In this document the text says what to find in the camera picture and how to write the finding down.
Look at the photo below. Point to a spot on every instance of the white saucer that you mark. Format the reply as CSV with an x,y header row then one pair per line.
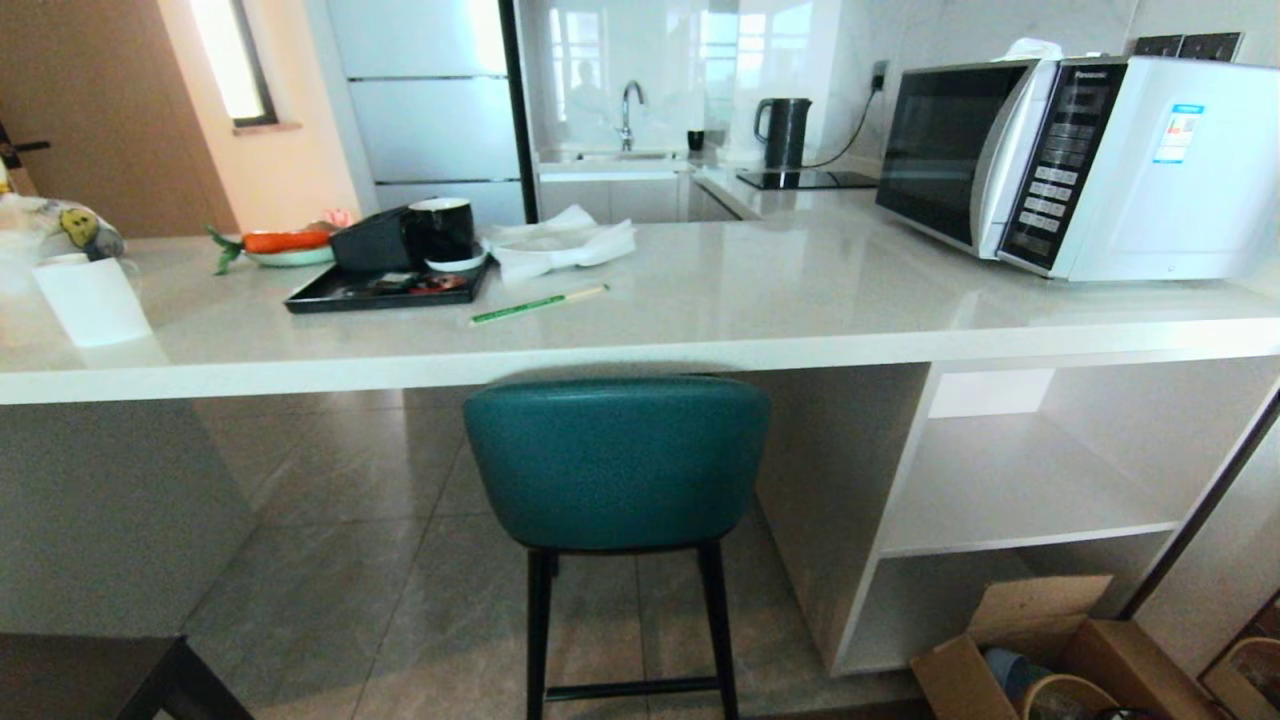
x,y
458,263

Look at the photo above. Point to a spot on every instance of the woven basket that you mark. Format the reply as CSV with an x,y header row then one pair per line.
x,y
1065,698

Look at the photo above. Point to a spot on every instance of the black induction cooktop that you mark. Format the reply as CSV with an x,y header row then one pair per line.
x,y
805,180

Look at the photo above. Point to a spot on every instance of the white kitchen counter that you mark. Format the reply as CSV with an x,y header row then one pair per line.
x,y
700,300

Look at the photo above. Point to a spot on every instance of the white paper cup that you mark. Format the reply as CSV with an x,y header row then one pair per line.
x,y
92,300

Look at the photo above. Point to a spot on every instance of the black mug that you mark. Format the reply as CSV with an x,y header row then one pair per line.
x,y
440,228

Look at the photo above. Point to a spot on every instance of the white microwave oven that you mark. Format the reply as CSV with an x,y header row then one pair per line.
x,y
1140,170

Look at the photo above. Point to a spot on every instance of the brown wooden door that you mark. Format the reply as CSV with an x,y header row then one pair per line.
x,y
95,110

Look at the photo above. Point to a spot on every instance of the black tissue box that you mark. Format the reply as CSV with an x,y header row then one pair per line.
x,y
368,245

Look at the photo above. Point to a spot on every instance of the teal bar stool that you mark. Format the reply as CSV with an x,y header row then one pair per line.
x,y
615,460

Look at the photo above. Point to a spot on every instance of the green and beige pen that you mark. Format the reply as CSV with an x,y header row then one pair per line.
x,y
535,304

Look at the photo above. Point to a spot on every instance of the chrome kitchen faucet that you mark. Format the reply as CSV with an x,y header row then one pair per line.
x,y
628,112

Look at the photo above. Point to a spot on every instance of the black electric kettle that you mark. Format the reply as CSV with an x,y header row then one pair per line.
x,y
785,132

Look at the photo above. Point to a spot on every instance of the white crumpled paper napkin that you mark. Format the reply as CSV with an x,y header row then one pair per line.
x,y
565,245

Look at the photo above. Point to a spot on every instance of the plastic bag with fruit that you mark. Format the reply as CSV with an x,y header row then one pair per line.
x,y
70,228

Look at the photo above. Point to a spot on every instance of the cardboard box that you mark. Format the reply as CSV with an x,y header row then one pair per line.
x,y
1090,655

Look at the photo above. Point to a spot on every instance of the window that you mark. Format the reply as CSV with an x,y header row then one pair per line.
x,y
240,60

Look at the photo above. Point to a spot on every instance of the white refrigerator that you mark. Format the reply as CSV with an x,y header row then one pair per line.
x,y
430,100

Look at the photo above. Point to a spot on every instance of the black wall socket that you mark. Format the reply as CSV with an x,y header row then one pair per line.
x,y
1188,46

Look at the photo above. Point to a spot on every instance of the white shelf unit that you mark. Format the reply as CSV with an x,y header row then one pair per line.
x,y
1010,490

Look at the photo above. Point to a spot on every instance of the dark stool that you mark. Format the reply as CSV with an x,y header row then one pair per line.
x,y
110,678

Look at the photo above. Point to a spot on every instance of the black serving tray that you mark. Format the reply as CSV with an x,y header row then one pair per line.
x,y
330,293

